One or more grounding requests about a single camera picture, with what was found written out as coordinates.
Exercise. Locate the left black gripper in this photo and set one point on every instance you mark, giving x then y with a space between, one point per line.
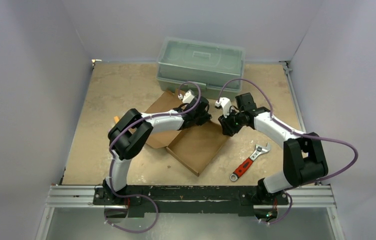
206 117

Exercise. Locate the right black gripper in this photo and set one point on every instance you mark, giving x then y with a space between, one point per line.
226 124

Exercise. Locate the brown cardboard box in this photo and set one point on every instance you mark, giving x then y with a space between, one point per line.
194 147

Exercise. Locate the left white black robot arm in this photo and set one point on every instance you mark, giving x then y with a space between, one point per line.
128 137

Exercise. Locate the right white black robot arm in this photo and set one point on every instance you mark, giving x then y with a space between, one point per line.
303 155

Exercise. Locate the translucent green plastic toolbox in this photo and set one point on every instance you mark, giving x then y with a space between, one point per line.
213 68

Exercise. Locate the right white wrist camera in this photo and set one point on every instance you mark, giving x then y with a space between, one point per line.
224 104

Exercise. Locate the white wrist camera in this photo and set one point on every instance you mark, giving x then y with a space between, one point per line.
187 97
224 104

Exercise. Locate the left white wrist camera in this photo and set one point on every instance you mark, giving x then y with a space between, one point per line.
187 97

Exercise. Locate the red handled adjustable wrench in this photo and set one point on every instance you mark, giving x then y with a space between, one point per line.
246 164

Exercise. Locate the black metal base rail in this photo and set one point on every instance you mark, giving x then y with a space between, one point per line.
189 199

